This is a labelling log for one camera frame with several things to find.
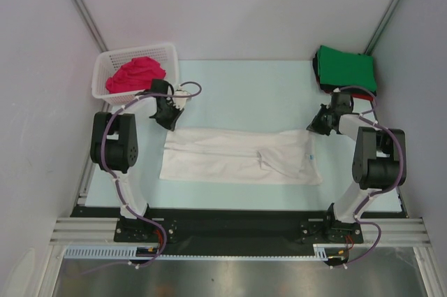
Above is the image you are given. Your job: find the white t shirt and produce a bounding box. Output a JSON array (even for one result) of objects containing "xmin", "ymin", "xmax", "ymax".
[{"xmin": 159, "ymin": 128, "xmax": 323, "ymax": 186}]

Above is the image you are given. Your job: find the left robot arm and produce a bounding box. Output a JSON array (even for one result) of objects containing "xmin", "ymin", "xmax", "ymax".
[{"xmin": 90, "ymin": 80, "xmax": 191, "ymax": 241}]

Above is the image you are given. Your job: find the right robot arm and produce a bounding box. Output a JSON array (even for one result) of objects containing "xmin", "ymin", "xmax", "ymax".
[{"xmin": 307, "ymin": 89, "xmax": 406, "ymax": 242}]

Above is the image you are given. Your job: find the black folded t shirt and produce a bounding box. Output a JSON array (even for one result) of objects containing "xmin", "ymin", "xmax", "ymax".
[{"xmin": 312, "ymin": 50, "xmax": 377, "ymax": 97}]

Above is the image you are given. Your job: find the red folded t shirt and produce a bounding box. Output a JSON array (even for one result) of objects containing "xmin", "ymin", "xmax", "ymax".
[{"xmin": 319, "ymin": 85, "xmax": 373, "ymax": 101}]

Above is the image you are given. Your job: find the pink red t shirt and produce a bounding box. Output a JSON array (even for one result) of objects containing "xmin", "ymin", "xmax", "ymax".
[{"xmin": 105, "ymin": 57, "xmax": 166, "ymax": 94}]

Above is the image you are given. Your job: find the white plastic basket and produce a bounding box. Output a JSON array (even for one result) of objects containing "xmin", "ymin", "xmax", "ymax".
[{"xmin": 91, "ymin": 43, "xmax": 179, "ymax": 106}]

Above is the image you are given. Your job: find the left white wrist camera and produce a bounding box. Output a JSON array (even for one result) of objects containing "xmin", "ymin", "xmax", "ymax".
[{"xmin": 172, "ymin": 87, "xmax": 191, "ymax": 110}]

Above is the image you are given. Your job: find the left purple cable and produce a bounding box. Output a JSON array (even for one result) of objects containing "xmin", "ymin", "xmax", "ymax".
[{"xmin": 69, "ymin": 81, "xmax": 203, "ymax": 275}]

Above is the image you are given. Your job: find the purple cable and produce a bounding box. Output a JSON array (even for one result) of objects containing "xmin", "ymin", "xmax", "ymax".
[
  {"xmin": 69, "ymin": 81, "xmax": 203, "ymax": 275},
  {"xmin": 328, "ymin": 85, "xmax": 408, "ymax": 270}
]

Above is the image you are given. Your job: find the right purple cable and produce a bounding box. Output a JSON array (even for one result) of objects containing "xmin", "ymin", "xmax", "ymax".
[{"xmin": 328, "ymin": 85, "xmax": 408, "ymax": 270}]

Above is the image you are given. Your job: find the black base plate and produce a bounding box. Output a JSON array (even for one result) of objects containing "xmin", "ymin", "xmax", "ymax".
[{"xmin": 69, "ymin": 205, "xmax": 409, "ymax": 256}]

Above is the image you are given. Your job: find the right white cable duct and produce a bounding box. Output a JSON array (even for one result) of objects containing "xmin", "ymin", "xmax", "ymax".
[{"xmin": 313, "ymin": 244, "xmax": 349, "ymax": 261}]

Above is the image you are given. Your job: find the white cable duct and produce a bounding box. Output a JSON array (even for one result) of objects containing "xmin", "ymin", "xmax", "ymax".
[
  {"xmin": 64, "ymin": 245, "xmax": 159, "ymax": 261},
  {"xmin": 313, "ymin": 244, "xmax": 349, "ymax": 261}
]

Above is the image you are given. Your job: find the left aluminium corner post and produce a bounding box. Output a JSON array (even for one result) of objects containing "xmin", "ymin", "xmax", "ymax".
[{"xmin": 71, "ymin": 0, "xmax": 108, "ymax": 52}]

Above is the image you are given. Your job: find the aluminium corner post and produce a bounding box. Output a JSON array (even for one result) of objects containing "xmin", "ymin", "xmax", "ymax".
[
  {"xmin": 71, "ymin": 0, "xmax": 108, "ymax": 52},
  {"xmin": 363, "ymin": 0, "xmax": 402, "ymax": 56}
]

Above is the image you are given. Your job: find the aluminium frame rail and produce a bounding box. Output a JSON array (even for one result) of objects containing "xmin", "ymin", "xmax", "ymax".
[{"xmin": 50, "ymin": 217, "xmax": 431, "ymax": 247}]

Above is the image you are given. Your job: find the left white cable duct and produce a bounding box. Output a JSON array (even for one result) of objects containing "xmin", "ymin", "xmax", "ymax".
[{"xmin": 64, "ymin": 245, "xmax": 159, "ymax": 261}]

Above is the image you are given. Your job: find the right aluminium corner post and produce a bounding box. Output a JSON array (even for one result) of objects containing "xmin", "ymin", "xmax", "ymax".
[{"xmin": 363, "ymin": 0, "xmax": 402, "ymax": 56}]

